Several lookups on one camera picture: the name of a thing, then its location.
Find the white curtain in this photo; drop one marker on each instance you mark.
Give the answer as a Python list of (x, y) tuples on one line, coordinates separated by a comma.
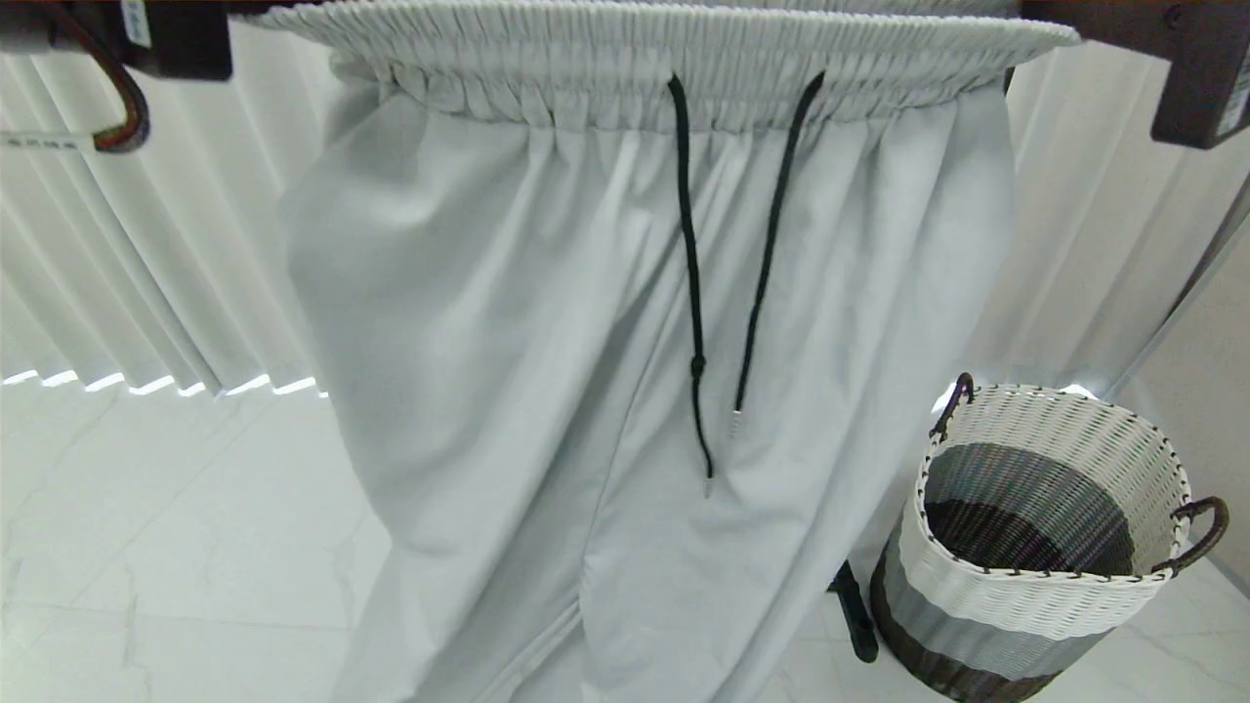
[(98, 244)]

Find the black clothes rack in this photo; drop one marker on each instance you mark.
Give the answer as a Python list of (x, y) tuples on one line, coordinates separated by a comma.
[(857, 615)]

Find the white laundry basket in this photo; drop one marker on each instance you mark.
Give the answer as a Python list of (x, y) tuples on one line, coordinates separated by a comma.
[(1035, 605)]

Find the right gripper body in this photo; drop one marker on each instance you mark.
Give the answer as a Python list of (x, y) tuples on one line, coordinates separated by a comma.
[(1201, 68)]

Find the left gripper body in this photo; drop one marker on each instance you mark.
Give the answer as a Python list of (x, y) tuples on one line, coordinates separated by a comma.
[(186, 39)]

